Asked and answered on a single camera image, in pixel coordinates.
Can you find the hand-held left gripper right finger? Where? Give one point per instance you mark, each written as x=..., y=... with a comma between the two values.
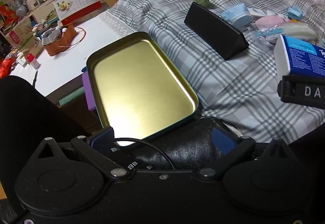
x=223, y=139

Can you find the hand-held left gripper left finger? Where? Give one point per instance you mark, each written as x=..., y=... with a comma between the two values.
x=102, y=137

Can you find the cream lace cloth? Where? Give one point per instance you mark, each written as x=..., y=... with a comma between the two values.
x=299, y=31

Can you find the gold metal tin tray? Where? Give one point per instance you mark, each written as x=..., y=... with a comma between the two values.
x=142, y=81

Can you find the clear plastic packet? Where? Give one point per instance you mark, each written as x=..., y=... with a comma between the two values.
x=261, y=34

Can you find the light blue soft pouch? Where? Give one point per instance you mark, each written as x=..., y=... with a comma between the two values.
x=236, y=15

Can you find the blue and white tissue pack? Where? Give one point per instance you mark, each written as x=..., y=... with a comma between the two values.
x=302, y=57

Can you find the black leather bag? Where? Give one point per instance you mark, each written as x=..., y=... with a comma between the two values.
x=188, y=147

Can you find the purple box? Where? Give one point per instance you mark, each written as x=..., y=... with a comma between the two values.
x=88, y=94

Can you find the teal foam strip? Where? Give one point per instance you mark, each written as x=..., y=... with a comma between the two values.
x=72, y=95

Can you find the person's black clothed leg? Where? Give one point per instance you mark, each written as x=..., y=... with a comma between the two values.
x=30, y=117

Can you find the pink folded cloth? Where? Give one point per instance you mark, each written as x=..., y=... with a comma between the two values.
x=270, y=21

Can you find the blue wrapped packet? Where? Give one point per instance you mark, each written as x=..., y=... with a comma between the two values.
x=295, y=12

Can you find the black pen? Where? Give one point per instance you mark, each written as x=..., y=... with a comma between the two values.
x=35, y=78

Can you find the small white box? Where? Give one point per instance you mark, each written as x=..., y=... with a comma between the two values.
x=257, y=12

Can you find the small red capped bottle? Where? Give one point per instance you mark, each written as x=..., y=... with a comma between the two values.
x=33, y=59

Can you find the black triangular box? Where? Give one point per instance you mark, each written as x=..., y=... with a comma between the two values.
x=215, y=31

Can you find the brown leather desk organizer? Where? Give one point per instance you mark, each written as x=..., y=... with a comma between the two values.
x=59, y=40

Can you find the cardboard box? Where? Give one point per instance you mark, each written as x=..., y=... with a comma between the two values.
x=21, y=36

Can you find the grey plaid bed sheet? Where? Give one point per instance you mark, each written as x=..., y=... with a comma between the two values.
x=177, y=5

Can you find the blue and white vase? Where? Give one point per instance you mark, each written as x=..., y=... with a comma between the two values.
x=21, y=10

